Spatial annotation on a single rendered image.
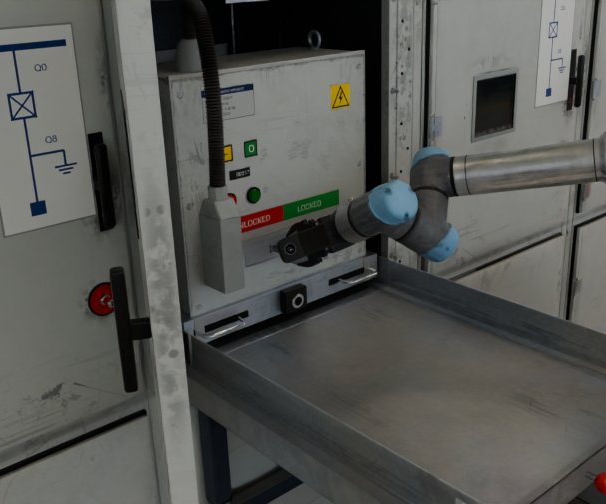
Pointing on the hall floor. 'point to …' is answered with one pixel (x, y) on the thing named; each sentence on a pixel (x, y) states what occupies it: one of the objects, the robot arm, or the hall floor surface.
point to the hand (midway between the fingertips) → (283, 254)
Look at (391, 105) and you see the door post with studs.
